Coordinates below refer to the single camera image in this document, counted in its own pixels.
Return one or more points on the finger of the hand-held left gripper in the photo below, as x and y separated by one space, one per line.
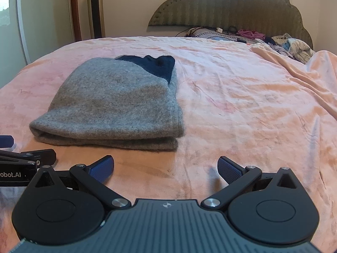
6 141
39 156

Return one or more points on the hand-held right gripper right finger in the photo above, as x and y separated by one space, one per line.
228 169

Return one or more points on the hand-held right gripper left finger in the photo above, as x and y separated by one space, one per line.
103 168

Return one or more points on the grey sweater with navy sleeves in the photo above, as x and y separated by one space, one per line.
113 105

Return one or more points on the pile of light clothes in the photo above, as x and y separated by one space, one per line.
295 47

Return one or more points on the pink blanket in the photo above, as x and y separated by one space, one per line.
250 110

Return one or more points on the bright glass pane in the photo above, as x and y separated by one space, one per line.
4 15

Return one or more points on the magenta garment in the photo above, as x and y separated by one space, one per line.
251 34

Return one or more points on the patterned pillow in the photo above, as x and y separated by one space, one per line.
208 34

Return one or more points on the gold tower air conditioner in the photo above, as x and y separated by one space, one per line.
96 10

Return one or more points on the olive padded headboard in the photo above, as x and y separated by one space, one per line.
237 5

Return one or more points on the white door frame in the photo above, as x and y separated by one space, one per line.
23 26

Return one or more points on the brown wooden frame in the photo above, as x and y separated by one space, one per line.
75 10

